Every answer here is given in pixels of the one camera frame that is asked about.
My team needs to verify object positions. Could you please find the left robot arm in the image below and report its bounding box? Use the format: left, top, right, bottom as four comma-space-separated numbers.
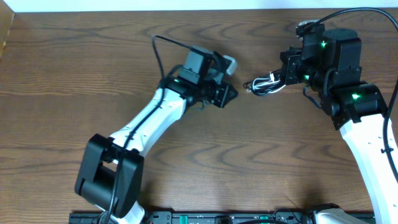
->
75, 47, 238, 223

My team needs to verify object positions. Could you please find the black usb cable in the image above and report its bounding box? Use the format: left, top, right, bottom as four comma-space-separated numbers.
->
243, 70, 285, 97

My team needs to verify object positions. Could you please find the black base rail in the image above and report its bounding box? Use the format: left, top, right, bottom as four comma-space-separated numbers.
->
68, 210, 376, 224

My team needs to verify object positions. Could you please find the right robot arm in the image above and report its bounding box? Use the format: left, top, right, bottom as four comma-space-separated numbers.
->
280, 21, 397, 223

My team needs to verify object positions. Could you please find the left camera black cable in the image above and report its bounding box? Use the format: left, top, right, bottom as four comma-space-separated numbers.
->
99, 34, 193, 224

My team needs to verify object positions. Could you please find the camera black cable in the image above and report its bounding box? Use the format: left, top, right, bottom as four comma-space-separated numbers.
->
99, 34, 193, 224
307, 7, 398, 184

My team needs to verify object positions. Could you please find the right camera black cable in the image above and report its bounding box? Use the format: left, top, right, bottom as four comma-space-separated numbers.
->
307, 7, 398, 184

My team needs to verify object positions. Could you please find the white usb cable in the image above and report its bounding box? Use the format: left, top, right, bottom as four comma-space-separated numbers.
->
246, 70, 287, 95

